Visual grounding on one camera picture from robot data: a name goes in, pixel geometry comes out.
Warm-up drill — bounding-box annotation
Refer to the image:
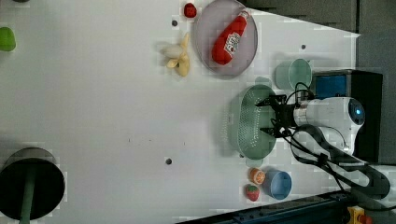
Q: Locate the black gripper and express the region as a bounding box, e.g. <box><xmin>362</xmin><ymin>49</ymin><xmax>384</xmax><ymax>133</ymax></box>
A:
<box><xmin>256</xmin><ymin>94</ymin><xmax>296</xmax><ymax>138</ymax></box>

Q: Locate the green plastic strainer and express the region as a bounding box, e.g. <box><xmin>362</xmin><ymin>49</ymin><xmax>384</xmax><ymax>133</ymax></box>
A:
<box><xmin>221</xmin><ymin>77</ymin><xmax>276</xmax><ymax>168</ymax></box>

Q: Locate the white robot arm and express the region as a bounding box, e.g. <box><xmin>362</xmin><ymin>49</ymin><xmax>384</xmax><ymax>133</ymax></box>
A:
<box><xmin>256</xmin><ymin>95</ymin><xmax>391</xmax><ymax>200</ymax></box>

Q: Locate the green cup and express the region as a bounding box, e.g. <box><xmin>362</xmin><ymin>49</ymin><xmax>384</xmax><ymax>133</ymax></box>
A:
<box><xmin>275</xmin><ymin>59</ymin><xmax>312</xmax><ymax>90</ymax></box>

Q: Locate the orange slice toy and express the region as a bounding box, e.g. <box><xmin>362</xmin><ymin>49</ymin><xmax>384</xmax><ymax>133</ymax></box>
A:
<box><xmin>248</xmin><ymin>168</ymin><xmax>265</xmax><ymax>185</ymax></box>

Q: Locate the blue bowl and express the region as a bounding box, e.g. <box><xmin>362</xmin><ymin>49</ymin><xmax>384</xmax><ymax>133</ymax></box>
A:
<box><xmin>262</xmin><ymin>170</ymin><xmax>292</xmax><ymax>200</ymax></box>

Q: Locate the strawberry toy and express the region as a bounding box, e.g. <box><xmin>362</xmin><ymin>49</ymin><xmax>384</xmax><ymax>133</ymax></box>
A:
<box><xmin>245</xmin><ymin>185</ymin><xmax>260</xmax><ymax>202</ymax></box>

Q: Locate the black toaster oven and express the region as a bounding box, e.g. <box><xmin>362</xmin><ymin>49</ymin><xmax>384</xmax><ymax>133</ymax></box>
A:
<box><xmin>311</xmin><ymin>69</ymin><xmax>383</xmax><ymax>162</ymax></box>

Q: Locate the red ketchup bottle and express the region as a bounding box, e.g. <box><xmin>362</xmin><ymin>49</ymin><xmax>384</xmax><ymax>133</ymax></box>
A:
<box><xmin>211</xmin><ymin>9</ymin><xmax>250</xmax><ymax>65</ymax></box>

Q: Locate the peeled banana toy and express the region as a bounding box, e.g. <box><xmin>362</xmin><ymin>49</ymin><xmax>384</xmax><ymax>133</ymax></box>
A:
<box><xmin>162</xmin><ymin>33</ymin><xmax>191</xmax><ymax>77</ymax></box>

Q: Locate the grey round plate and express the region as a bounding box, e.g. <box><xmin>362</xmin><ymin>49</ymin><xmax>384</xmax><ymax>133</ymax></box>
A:
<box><xmin>194</xmin><ymin>0</ymin><xmax>258</xmax><ymax>76</ymax></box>

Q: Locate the small red tomato toy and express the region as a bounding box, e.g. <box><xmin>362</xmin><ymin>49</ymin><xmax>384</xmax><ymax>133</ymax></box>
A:
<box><xmin>183</xmin><ymin>3</ymin><xmax>197</xmax><ymax>19</ymax></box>

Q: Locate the green spatula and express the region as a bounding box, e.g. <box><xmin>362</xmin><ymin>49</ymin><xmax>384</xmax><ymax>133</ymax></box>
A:
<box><xmin>19</xmin><ymin>165</ymin><xmax>36</xmax><ymax>224</ymax></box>

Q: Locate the black cup with spatula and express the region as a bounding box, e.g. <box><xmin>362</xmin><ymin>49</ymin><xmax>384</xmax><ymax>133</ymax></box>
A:
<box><xmin>0</xmin><ymin>147</ymin><xmax>66</xmax><ymax>224</ymax></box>

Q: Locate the green toy object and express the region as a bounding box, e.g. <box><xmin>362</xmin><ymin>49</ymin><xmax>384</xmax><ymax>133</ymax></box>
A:
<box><xmin>0</xmin><ymin>27</ymin><xmax>17</xmax><ymax>51</ymax></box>

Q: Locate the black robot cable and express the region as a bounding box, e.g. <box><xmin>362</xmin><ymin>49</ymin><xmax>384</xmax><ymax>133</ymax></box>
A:
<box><xmin>270</xmin><ymin>81</ymin><xmax>396</xmax><ymax>213</ymax></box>

